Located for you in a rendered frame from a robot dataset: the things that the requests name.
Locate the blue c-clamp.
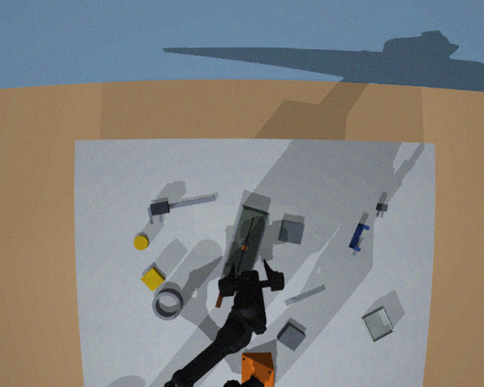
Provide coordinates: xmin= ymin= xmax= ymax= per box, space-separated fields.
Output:
xmin=349 ymin=223 xmax=370 ymax=256

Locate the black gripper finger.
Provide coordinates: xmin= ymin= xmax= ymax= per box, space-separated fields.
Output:
xmin=223 ymin=262 xmax=235 ymax=284
xmin=264 ymin=259 xmax=278 ymax=279

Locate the grey hollow cylinder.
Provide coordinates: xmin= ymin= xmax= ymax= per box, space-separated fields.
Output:
xmin=152 ymin=289 xmax=183 ymax=320

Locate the yellow short cylinder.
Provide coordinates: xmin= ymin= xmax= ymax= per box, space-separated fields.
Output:
xmin=134 ymin=235 xmax=149 ymax=250

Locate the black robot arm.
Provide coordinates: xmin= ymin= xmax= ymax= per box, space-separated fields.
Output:
xmin=164 ymin=270 xmax=267 ymax=387

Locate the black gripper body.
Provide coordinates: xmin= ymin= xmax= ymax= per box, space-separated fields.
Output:
xmin=218 ymin=273 xmax=285 ymax=305

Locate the yellow block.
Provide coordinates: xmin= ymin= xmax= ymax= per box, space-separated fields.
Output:
xmin=140 ymin=267 xmax=165 ymax=292

